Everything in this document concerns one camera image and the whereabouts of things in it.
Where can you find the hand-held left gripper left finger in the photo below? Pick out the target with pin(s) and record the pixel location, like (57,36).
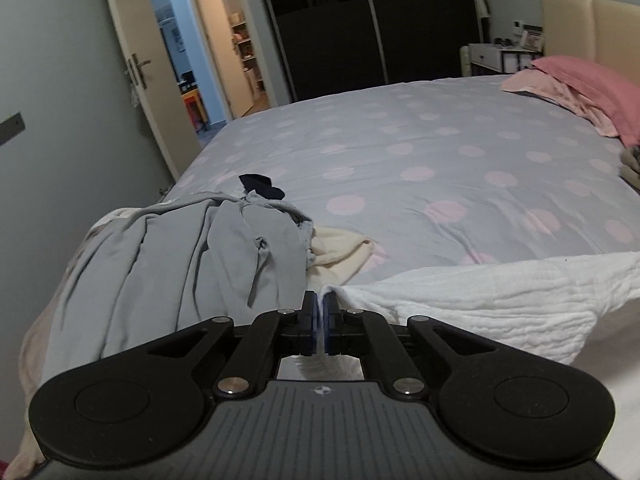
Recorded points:
(314,325)

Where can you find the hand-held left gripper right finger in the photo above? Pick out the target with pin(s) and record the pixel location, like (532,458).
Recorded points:
(327,325)

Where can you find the white muslin cloth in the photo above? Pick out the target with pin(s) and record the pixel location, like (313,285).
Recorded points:
(500,300)

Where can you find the cream garment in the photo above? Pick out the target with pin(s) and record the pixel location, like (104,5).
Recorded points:
(335,250)

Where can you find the dark navy garment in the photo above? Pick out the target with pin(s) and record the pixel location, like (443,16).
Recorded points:
(257,182)

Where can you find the grey garment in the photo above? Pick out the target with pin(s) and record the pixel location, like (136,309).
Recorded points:
(165,270)

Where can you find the grey pink-dotted bed sheet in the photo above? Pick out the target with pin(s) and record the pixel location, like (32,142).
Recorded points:
(400,125)

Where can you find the yellow red stool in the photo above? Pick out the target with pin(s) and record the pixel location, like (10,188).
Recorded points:
(195,110)

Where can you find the white room door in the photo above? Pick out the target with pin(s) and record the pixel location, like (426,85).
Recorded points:
(150,125)

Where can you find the beige hallway door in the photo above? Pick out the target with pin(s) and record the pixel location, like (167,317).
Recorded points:
(215,60)

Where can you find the hallway shelf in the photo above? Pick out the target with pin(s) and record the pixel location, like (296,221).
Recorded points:
(245,50)

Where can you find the dark sliding wardrobe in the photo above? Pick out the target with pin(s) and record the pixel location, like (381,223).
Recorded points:
(325,35)

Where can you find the white nightstand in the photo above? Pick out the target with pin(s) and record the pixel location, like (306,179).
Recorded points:
(487,55)

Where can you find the light pink pillowcase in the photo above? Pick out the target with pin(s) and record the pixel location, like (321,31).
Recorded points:
(550,90)

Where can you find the olive folded garment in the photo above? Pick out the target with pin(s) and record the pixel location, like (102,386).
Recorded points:
(632,170)

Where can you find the pink pillow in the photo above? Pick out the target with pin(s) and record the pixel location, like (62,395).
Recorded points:
(600,85)

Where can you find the beige padded headboard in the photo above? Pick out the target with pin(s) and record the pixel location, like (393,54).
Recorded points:
(600,25)

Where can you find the grey wall plate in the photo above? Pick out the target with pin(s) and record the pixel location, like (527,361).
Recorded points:
(11,130)

